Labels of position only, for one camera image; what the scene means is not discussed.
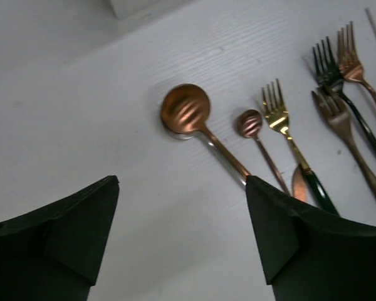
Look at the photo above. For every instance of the copper knife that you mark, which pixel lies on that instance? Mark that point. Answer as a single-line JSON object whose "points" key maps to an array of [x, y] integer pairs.
{"points": [[299, 185]]}

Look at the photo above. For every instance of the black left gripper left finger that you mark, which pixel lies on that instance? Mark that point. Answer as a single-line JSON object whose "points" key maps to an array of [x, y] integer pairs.
{"points": [[55, 252]]}

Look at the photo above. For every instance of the gold fork dark handle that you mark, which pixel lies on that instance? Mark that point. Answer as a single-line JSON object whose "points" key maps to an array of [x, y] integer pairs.
{"points": [[278, 119]]}

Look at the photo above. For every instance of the black fork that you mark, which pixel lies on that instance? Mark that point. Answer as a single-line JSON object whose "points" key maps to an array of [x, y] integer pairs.
{"points": [[328, 74]]}

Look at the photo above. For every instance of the small copper spoon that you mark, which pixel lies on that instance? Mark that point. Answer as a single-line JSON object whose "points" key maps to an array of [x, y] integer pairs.
{"points": [[249, 124]]}

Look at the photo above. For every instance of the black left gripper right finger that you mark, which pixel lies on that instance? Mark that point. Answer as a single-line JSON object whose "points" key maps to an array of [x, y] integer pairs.
{"points": [[307, 253]]}

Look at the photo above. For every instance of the large copper spoon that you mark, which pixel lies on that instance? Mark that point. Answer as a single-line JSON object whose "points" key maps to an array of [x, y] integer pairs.
{"points": [[184, 113]]}

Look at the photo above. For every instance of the white utensil holder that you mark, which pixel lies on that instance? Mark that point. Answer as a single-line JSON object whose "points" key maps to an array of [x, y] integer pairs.
{"points": [[126, 8]]}

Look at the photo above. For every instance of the copper fork right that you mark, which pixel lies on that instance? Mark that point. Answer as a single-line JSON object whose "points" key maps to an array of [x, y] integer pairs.
{"points": [[349, 63]]}

